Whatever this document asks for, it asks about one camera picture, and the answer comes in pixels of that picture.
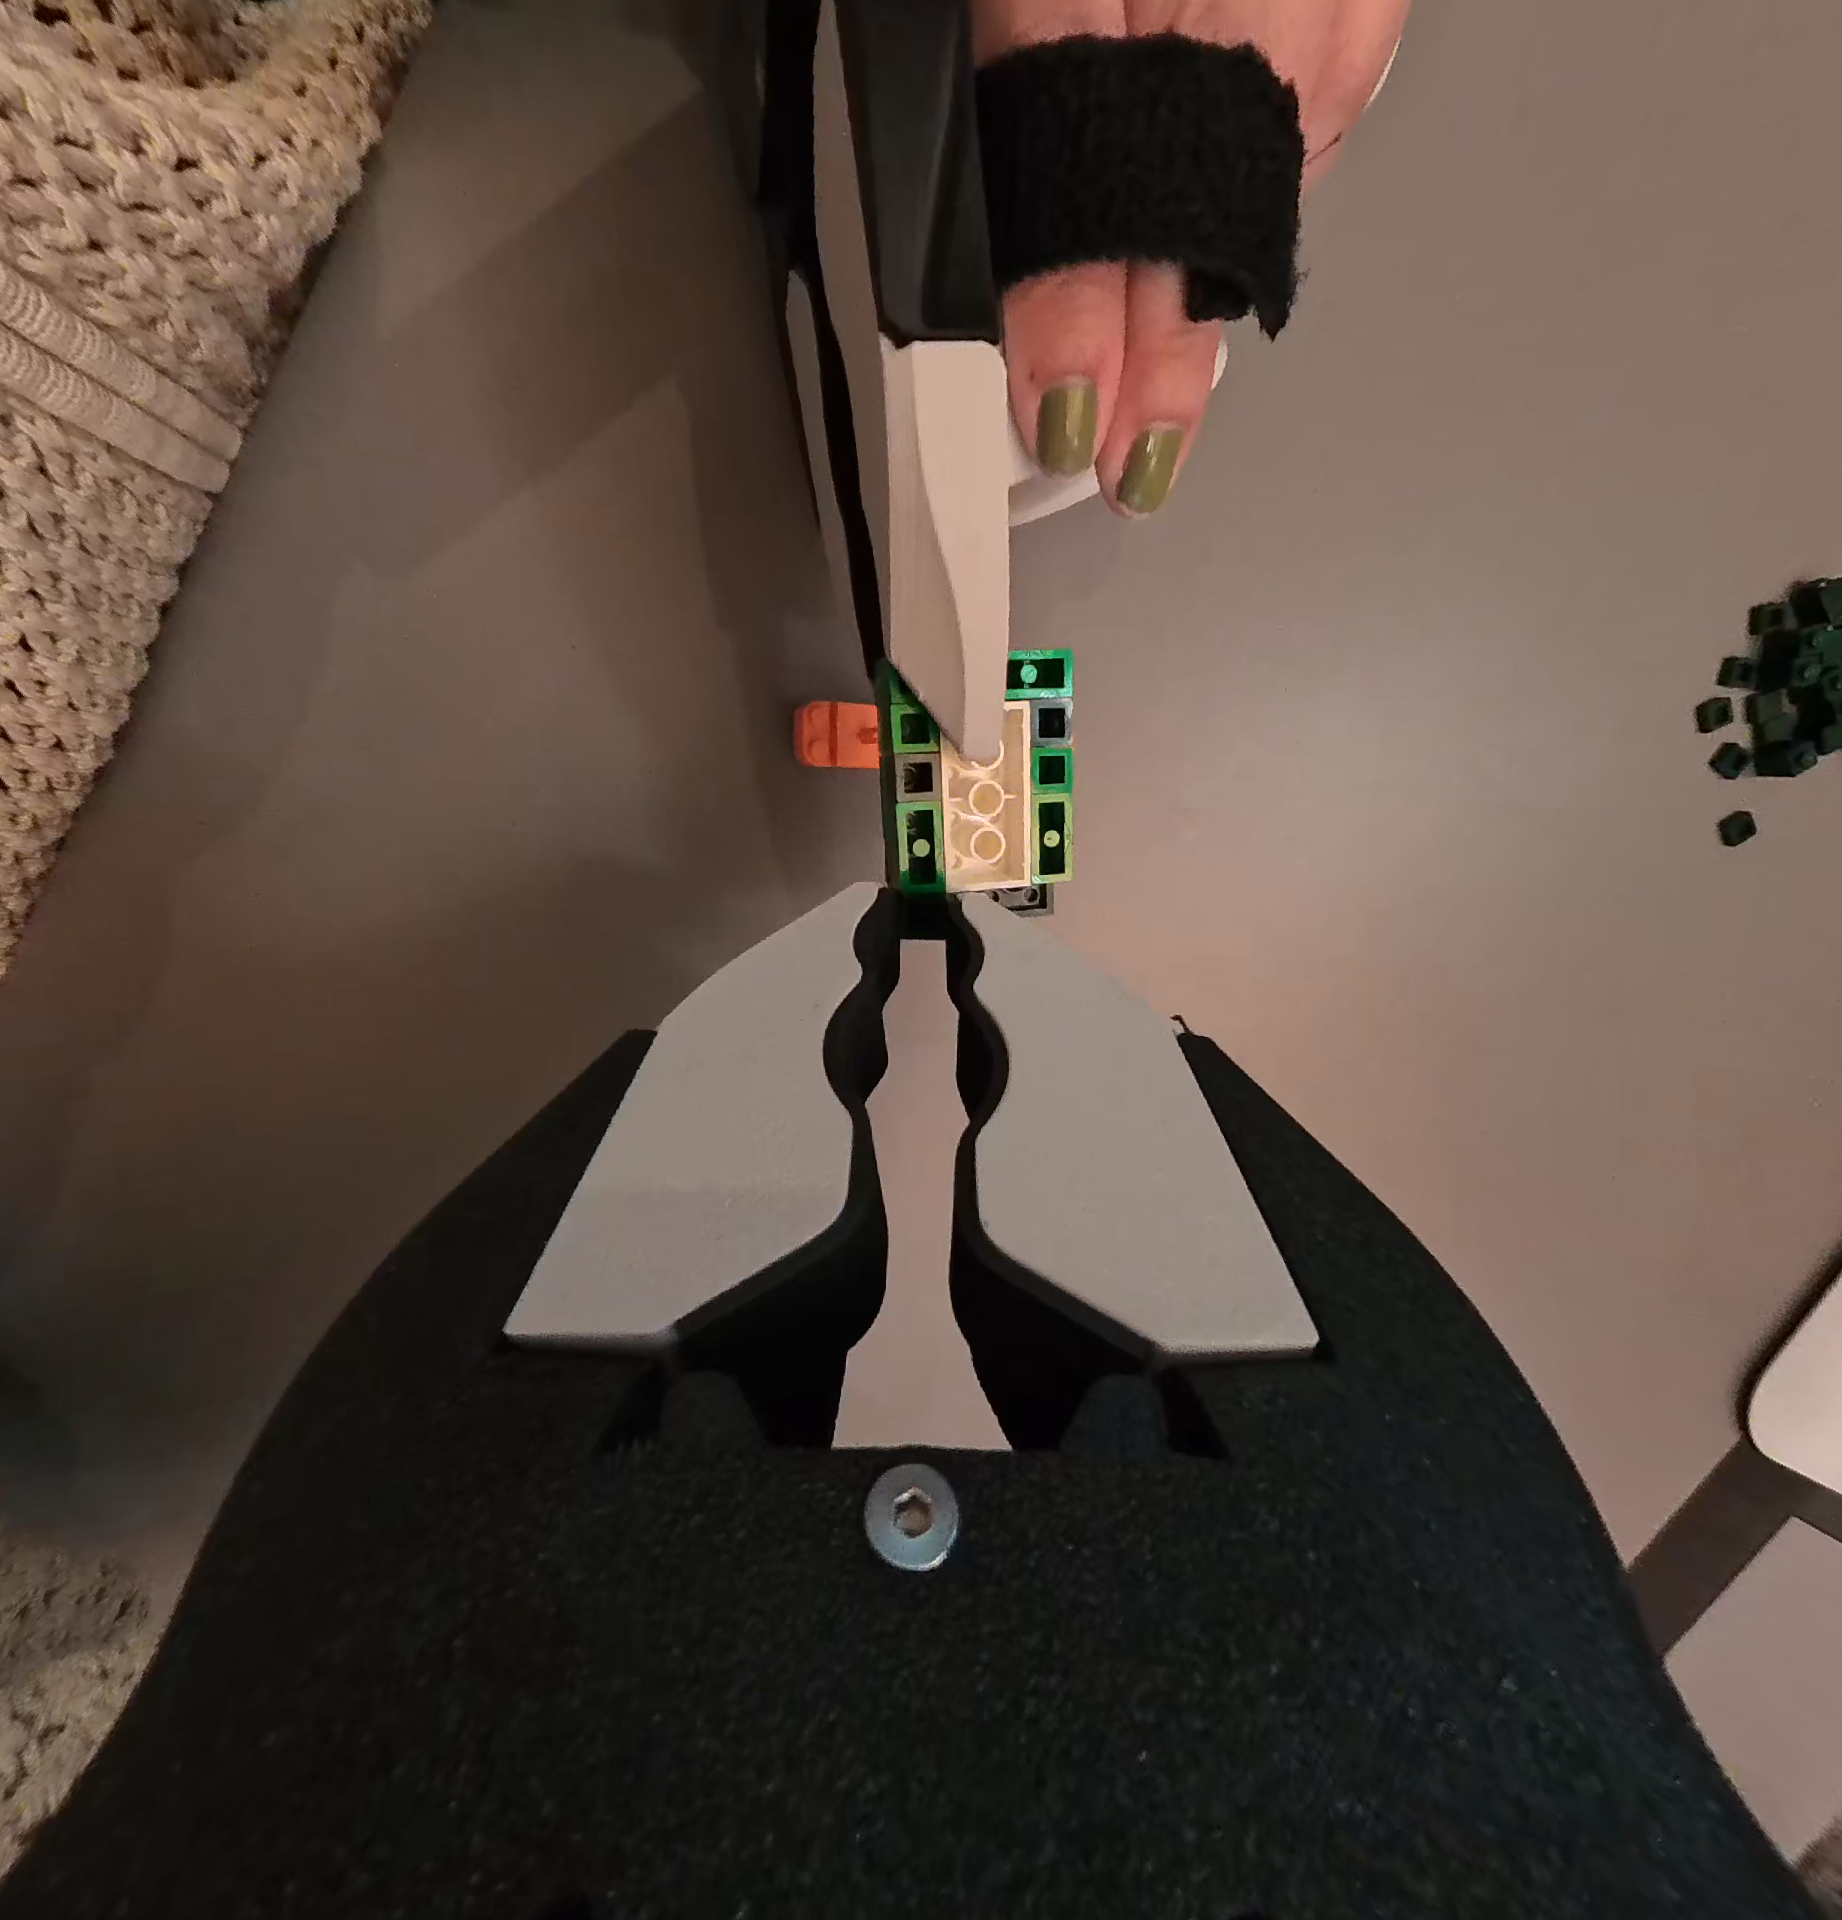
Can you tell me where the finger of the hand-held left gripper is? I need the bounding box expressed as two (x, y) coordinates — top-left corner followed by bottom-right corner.
(782, 275), (863, 633)
(878, 337), (1016, 763)

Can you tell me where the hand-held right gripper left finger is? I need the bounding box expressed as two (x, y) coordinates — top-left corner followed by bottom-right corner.
(500, 885), (905, 1450)

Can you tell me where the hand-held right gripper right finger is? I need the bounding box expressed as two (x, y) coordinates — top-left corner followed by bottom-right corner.
(942, 898), (1322, 1454)

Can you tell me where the green white lego assembly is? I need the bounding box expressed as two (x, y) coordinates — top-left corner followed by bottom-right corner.
(876, 648), (1079, 921)

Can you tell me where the pile of dark green bricks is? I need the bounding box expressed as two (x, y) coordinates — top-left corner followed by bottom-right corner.
(1693, 575), (1842, 851)

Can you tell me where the white book stand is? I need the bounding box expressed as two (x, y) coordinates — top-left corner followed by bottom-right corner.
(1742, 1237), (1842, 1503)

